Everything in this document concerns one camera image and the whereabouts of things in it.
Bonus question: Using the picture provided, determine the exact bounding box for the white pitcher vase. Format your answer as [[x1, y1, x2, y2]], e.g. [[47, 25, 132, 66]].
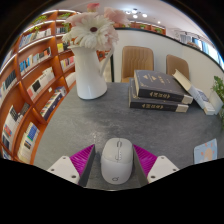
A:
[[68, 44, 114, 100]]

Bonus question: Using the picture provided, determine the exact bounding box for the ceiling lamp with round bulbs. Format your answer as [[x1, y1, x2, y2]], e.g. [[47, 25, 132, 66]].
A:
[[124, 8, 149, 20]]

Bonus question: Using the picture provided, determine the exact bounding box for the pastel sun print mouse pad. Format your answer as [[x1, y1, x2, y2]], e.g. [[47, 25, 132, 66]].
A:
[[193, 138, 219, 165]]

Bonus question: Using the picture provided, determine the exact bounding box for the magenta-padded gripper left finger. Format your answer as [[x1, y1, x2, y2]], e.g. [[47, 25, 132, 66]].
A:
[[46, 144, 97, 188]]

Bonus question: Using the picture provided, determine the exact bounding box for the green potted plant white pot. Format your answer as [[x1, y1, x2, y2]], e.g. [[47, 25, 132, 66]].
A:
[[211, 75, 224, 128]]

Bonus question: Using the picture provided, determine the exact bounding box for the orange wooden bookshelf unit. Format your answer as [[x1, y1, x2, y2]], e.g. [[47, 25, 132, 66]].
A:
[[0, 9, 168, 166]]

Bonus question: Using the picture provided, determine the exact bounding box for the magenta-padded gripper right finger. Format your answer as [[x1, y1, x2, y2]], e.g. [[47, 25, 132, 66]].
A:
[[132, 144, 181, 188]]

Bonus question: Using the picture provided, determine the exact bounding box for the white thick book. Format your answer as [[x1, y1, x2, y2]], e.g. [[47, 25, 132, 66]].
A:
[[172, 68, 216, 116]]

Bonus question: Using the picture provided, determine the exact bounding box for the tan leather chair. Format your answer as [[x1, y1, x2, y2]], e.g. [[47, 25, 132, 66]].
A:
[[165, 54, 190, 81], [120, 45, 155, 84]]

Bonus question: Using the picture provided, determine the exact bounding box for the window with curtains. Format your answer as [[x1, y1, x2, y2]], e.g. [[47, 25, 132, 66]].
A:
[[173, 31, 224, 69]]

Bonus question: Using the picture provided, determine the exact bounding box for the white computer mouse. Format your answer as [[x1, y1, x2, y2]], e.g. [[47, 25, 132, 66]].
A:
[[100, 137, 134, 185]]

